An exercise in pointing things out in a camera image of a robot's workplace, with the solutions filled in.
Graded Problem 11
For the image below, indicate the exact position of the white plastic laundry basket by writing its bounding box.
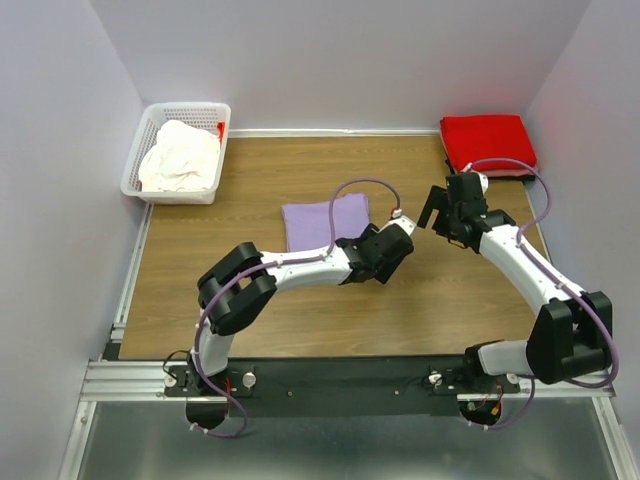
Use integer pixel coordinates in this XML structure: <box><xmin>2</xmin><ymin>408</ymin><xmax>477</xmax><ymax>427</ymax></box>
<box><xmin>120</xmin><ymin>102</ymin><xmax>231</xmax><ymax>205</ymax></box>

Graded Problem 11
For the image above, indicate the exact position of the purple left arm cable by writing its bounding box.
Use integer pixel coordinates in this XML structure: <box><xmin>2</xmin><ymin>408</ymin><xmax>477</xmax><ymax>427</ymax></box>
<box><xmin>192</xmin><ymin>178</ymin><xmax>404</xmax><ymax>439</ymax></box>

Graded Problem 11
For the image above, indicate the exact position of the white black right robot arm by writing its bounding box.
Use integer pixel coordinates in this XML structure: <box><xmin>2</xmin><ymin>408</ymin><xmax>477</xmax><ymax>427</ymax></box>
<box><xmin>418</xmin><ymin>172</ymin><xmax>619</xmax><ymax>392</ymax></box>

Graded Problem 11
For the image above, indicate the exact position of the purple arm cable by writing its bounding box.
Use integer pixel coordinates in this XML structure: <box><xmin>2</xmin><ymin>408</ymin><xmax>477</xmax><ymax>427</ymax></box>
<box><xmin>192</xmin><ymin>178</ymin><xmax>404</xmax><ymax>439</ymax></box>
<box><xmin>462</xmin><ymin>158</ymin><xmax>621</xmax><ymax>431</ymax></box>

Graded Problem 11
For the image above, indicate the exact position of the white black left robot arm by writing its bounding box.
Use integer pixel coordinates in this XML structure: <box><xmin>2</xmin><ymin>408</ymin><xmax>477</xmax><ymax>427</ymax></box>
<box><xmin>187</xmin><ymin>216</ymin><xmax>416</xmax><ymax>395</ymax></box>

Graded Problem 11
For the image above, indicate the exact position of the folded black t shirt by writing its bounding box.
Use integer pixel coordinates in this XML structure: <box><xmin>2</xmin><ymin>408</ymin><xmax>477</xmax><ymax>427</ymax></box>
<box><xmin>443</xmin><ymin>157</ymin><xmax>539</xmax><ymax>184</ymax></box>

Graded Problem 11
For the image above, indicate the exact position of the folded pink t shirt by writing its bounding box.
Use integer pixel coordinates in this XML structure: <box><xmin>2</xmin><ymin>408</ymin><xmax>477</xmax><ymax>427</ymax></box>
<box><xmin>483</xmin><ymin>168</ymin><xmax>537</xmax><ymax>181</ymax></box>

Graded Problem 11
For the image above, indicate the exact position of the purple t shirt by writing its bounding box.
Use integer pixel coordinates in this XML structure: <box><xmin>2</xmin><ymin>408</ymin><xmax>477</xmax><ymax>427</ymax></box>
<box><xmin>281</xmin><ymin>193</ymin><xmax>369</xmax><ymax>252</ymax></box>

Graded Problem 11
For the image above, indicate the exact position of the white crumpled t shirt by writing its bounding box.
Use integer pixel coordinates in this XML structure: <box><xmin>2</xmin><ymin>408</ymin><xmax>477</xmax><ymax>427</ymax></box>
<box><xmin>138</xmin><ymin>120</ymin><xmax>221</xmax><ymax>193</ymax></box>

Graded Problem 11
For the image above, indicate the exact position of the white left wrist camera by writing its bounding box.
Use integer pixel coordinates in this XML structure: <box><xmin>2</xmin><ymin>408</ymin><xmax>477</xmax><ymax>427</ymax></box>
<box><xmin>387</xmin><ymin>208</ymin><xmax>417</xmax><ymax>236</ymax></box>

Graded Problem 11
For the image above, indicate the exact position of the red garment in basket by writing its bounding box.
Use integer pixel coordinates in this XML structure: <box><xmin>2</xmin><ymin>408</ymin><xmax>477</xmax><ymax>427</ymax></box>
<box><xmin>216</xmin><ymin>120</ymin><xmax>229</xmax><ymax>145</ymax></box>

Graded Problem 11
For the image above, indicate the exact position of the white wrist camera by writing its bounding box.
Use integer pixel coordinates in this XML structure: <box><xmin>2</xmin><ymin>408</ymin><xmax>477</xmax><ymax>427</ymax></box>
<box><xmin>476</xmin><ymin>172</ymin><xmax>489</xmax><ymax>194</ymax></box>
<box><xmin>387</xmin><ymin>208</ymin><xmax>417</xmax><ymax>236</ymax></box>

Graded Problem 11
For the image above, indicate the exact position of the aluminium frame rail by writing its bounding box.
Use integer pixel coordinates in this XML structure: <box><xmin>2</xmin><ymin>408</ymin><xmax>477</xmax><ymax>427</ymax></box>
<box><xmin>57</xmin><ymin>319</ymin><xmax>626</xmax><ymax>480</ymax></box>

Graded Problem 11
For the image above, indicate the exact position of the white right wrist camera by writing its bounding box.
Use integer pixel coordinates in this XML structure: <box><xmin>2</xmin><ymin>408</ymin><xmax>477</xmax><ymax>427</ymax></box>
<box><xmin>476</xmin><ymin>172</ymin><xmax>489</xmax><ymax>194</ymax></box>

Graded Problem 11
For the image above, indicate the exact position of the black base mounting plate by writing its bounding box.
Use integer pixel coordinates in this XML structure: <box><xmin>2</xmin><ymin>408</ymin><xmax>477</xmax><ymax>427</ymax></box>
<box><xmin>162</xmin><ymin>353</ymin><xmax>521</xmax><ymax>420</ymax></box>

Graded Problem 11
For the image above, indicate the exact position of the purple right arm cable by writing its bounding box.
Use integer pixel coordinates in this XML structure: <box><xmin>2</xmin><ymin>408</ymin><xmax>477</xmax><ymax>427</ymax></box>
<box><xmin>462</xmin><ymin>158</ymin><xmax>621</xmax><ymax>431</ymax></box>

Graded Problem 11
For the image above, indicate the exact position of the folded red t shirt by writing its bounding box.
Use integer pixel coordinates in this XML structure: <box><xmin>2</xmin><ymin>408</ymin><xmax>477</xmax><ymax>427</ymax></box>
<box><xmin>440</xmin><ymin>114</ymin><xmax>537</xmax><ymax>171</ymax></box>

